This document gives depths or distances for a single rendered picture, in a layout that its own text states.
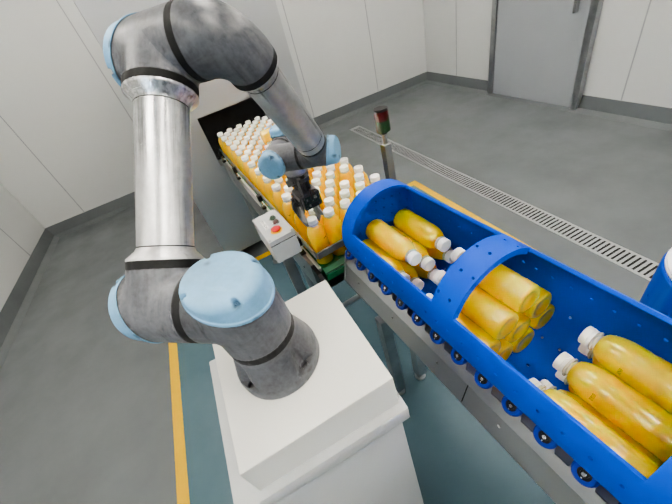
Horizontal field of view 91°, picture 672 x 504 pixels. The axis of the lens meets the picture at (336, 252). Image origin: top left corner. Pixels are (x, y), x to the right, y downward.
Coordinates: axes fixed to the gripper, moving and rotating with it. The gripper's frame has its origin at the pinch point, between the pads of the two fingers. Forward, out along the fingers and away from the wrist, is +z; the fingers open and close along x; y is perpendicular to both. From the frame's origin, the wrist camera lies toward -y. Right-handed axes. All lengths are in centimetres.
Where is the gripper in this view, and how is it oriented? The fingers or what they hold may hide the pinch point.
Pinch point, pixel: (311, 220)
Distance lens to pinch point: 120.3
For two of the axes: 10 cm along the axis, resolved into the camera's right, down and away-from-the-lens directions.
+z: 2.4, 7.4, 6.3
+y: 4.8, 4.7, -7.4
